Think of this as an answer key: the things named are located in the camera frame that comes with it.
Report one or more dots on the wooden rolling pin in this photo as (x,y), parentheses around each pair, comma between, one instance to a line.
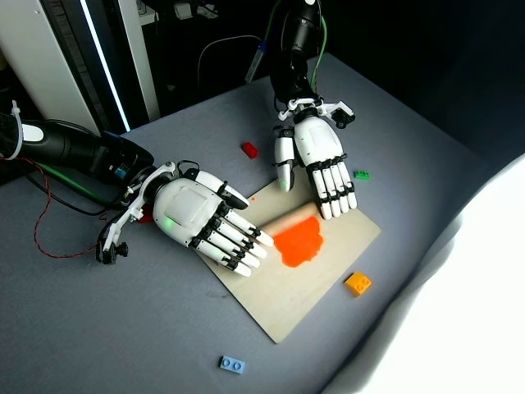
(287,219)

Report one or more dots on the red toy piece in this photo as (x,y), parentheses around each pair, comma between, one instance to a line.
(145,215)

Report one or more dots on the red toy brick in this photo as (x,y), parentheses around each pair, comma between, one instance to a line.
(249,150)

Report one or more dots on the orange play dough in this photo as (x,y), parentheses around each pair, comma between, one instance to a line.
(299,244)

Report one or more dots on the light wooden board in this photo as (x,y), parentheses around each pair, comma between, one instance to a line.
(295,299)

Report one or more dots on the blue toy brick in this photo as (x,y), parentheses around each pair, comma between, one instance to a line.
(232,365)

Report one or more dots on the grey stick connector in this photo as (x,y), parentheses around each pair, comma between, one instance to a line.
(255,61)

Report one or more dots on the green toy brick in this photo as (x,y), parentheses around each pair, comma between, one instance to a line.
(362,175)

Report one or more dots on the yellow toy brick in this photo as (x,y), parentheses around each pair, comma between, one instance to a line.
(357,284)

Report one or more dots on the white robot body column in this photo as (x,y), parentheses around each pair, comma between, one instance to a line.
(41,61)

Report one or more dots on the white backdrop sheet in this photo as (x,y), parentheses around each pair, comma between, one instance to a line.
(471,308)

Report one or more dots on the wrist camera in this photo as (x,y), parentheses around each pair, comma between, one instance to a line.
(111,252)
(343,117)

